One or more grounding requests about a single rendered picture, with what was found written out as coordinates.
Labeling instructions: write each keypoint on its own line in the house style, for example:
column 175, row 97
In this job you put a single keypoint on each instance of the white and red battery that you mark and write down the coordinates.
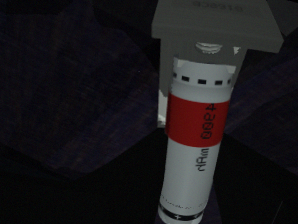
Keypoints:
column 198, row 102

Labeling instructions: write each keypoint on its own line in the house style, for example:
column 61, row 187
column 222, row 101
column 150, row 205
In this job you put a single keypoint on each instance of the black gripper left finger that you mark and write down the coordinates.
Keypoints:
column 125, row 191

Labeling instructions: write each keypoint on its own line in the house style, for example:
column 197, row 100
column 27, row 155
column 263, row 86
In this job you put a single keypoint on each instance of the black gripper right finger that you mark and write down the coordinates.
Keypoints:
column 252, row 189

